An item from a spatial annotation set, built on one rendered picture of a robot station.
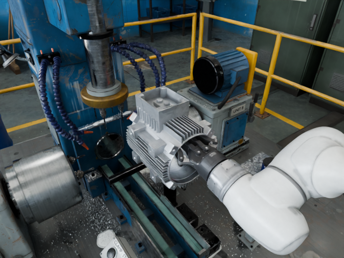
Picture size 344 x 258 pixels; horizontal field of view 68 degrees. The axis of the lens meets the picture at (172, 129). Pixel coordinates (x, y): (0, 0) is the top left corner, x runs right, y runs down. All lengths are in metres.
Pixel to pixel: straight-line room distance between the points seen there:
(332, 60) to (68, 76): 3.29
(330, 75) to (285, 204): 3.43
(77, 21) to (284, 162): 0.71
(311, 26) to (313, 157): 3.43
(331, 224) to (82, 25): 1.26
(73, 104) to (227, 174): 0.85
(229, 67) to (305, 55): 2.79
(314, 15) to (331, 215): 2.90
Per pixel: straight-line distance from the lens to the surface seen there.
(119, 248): 0.82
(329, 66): 3.90
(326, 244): 1.30
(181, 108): 0.69
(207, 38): 6.47
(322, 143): 0.59
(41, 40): 1.11
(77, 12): 0.90
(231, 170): 0.57
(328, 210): 1.43
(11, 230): 1.04
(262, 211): 0.53
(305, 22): 3.98
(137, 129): 0.71
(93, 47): 0.94
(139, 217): 1.07
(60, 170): 1.00
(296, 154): 0.58
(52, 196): 1.01
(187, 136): 0.63
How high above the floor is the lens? 1.78
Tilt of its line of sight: 35 degrees down
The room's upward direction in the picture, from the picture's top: straight up
